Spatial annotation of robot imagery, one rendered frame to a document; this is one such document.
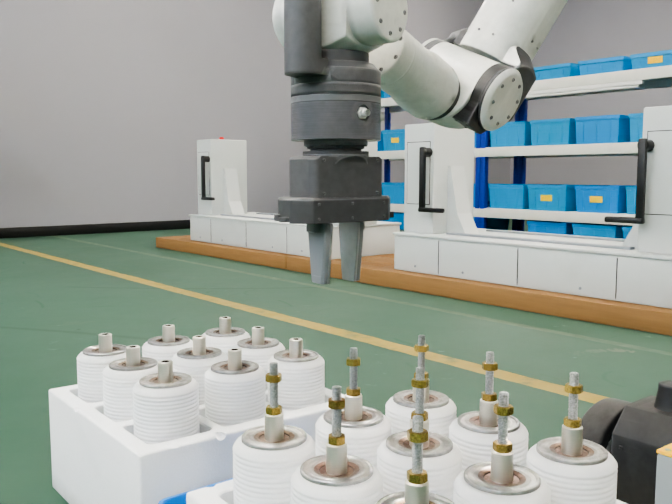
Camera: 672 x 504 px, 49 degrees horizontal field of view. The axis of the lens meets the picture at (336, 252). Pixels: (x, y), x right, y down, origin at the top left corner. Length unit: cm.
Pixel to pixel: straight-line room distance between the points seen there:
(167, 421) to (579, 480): 57
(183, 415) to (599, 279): 214
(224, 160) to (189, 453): 432
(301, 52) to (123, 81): 676
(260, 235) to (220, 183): 80
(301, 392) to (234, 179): 416
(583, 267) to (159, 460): 222
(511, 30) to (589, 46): 966
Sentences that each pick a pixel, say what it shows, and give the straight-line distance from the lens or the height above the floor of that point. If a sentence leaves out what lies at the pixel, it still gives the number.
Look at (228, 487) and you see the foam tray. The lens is 94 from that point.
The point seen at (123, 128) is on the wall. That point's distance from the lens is 737.
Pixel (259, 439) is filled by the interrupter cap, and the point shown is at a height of 25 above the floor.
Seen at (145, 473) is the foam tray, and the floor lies 15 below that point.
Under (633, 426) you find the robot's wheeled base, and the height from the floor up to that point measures 19.
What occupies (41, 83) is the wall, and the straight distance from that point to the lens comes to 714.
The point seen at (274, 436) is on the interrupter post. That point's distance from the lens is 87.
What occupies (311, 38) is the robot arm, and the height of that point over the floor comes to 68.
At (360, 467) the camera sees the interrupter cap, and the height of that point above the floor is 25.
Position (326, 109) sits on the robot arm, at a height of 61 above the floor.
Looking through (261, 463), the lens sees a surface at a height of 24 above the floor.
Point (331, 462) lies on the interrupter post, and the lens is 77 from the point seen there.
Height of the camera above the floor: 56
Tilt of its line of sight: 6 degrees down
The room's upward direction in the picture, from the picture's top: straight up
